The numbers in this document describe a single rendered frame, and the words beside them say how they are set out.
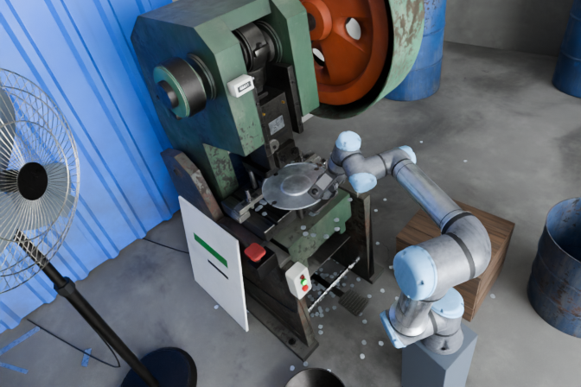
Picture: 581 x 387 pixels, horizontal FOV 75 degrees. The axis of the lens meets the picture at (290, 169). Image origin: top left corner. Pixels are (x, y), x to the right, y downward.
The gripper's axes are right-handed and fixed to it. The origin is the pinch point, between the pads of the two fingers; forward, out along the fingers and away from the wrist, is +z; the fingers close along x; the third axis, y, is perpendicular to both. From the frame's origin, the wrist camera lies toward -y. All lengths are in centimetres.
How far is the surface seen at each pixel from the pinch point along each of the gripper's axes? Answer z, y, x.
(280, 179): 11.0, 0.2, 20.5
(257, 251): 5.0, -32.0, 2.6
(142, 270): 121, -54, 71
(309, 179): 5.8, 6.4, 10.7
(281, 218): 13.8, -11.9, 7.9
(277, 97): -25.9, 4.3, 32.9
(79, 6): 0, -8, 155
